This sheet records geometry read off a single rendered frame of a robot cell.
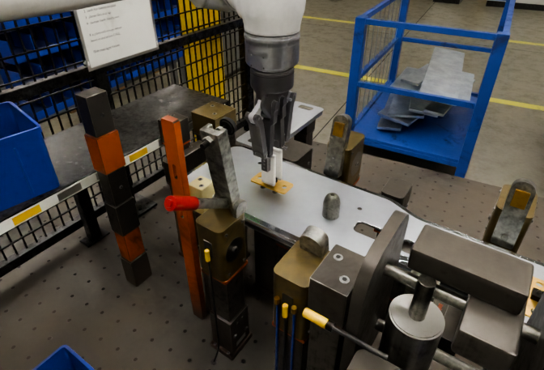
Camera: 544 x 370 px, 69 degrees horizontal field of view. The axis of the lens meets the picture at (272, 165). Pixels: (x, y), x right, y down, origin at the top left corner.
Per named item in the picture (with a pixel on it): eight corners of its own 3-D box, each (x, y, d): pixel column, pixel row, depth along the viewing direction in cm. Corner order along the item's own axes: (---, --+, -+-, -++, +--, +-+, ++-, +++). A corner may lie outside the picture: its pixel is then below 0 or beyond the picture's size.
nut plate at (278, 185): (294, 185, 80) (295, 180, 79) (284, 194, 77) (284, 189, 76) (260, 172, 84) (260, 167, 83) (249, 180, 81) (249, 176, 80)
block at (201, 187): (227, 308, 93) (214, 180, 73) (217, 319, 90) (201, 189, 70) (215, 301, 94) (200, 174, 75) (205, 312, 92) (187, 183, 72)
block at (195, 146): (216, 233, 114) (207, 142, 98) (186, 259, 106) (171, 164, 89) (209, 229, 116) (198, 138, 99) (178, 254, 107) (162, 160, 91)
